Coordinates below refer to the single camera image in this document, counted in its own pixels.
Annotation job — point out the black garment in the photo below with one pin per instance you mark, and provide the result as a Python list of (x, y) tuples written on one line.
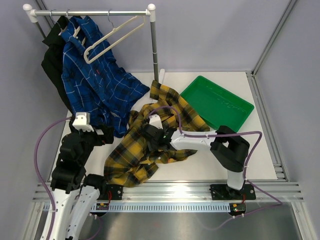
[(52, 63)]

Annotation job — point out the blue plaid shirt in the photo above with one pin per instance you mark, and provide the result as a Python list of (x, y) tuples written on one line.
[(100, 88)]

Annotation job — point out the yellow plaid flannel shirt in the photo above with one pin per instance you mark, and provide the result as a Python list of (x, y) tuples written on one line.
[(136, 158)]

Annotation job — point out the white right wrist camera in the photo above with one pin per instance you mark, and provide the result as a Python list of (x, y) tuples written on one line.
[(155, 120)]

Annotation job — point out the hanger under black garment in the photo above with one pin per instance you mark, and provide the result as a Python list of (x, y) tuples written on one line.
[(62, 22)]

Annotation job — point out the white hanger under blue shirt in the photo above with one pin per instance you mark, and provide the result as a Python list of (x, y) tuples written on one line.
[(74, 35)]

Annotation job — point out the white slotted cable duct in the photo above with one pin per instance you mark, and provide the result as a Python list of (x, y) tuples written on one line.
[(166, 207)]

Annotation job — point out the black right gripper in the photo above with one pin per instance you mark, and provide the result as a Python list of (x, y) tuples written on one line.
[(152, 145)]

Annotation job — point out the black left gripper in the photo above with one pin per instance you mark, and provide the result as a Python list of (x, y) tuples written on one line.
[(107, 138)]

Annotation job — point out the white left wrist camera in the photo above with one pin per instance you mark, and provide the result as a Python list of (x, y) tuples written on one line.
[(82, 122)]

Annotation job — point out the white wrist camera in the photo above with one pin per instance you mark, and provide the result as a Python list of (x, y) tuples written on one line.
[(155, 120), (82, 122)]

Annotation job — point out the green plastic tray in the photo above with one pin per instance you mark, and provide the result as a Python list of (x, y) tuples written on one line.
[(216, 105)]

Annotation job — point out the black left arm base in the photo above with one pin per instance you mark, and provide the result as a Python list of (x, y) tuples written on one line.
[(110, 192)]

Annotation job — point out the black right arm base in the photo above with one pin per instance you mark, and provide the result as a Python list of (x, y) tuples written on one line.
[(238, 198)]

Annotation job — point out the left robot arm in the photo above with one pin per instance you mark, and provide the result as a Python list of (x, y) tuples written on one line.
[(72, 192)]

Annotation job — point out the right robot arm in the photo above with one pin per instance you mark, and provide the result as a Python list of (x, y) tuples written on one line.
[(229, 148)]

